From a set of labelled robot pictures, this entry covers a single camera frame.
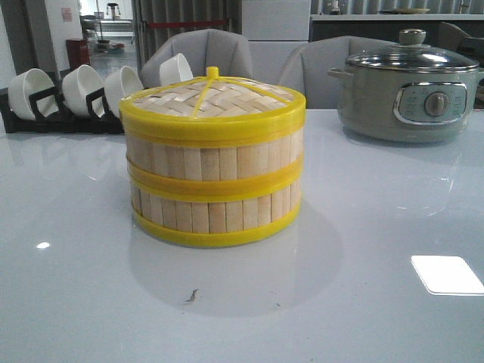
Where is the bamboo steamer basket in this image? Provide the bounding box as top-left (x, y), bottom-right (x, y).
top-left (128, 159), bottom-right (303, 247)
top-left (126, 127), bottom-right (304, 195)

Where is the woven bamboo steamer lid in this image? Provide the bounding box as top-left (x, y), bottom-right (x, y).
top-left (119, 67), bottom-right (306, 147)

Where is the grey chair left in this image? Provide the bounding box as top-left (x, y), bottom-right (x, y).
top-left (139, 29), bottom-right (254, 88)

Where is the grey chair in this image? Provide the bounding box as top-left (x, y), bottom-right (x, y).
top-left (139, 29), bottom-right (254, 88)
top-left (278, 36), bottom-right (391, 109)

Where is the white bowl right upright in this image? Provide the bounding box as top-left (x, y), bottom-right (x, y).
top-left (159, 53), bottom-right (194, 86)

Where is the grey chair right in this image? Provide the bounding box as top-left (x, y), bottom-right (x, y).
top-left (278, 36), bottom-right (391, 109)

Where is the black dish rack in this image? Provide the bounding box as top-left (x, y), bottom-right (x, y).
top-left (1, 85), bottom-right (124, 134)

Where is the white cabinet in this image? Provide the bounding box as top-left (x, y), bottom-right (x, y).
top-left (240, 1), bottom-right (312, 84)

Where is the grey electric cooking pot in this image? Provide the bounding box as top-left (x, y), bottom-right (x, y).
top-left (327, 66), bottom-right (483, 143)

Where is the red bin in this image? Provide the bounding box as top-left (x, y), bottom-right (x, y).
top-left (65, 39), bottom-right (90, 70)

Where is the glass pot lid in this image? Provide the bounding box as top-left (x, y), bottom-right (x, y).
top-left (346, 29), bottom-right (479, 73)

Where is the white bowl far left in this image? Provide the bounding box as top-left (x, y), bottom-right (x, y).
top-left (8, 68), bottom-right (54, 120)

